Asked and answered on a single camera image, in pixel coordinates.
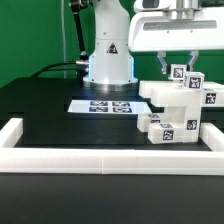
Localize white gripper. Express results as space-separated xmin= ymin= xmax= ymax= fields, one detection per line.
xmin=128 ymin=9 xmax=224 ymax=74

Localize white chair back frame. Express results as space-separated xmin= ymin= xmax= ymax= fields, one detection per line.
xmin=139 ymin=81 xmax=224 ymax=107

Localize white chair seat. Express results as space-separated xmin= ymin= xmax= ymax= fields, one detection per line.
xmin=164 ymin=106 xmax=201 ymax=143

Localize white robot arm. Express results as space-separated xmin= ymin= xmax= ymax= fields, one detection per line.
xmin=84 ymin=0 xmax=224 ymax=90

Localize white U-shaped fence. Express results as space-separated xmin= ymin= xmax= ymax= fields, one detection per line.
xmin=0 ymin=118 xmax=224 ymax=176

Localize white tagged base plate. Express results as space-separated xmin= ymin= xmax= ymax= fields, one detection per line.
xmin=68 ymin=100 xmax=151 ymax=115

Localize black cables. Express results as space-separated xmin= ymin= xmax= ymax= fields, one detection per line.
xmin=31 ymin=61 xmax=84 ymax=79

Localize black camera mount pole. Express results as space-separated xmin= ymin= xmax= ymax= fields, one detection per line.
xmin=69 ymin=0 xmax=90 ymax=60

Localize white hanging cable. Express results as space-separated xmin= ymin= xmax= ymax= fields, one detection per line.
xmin=60 ymin=0 xmax=67 ymax=80

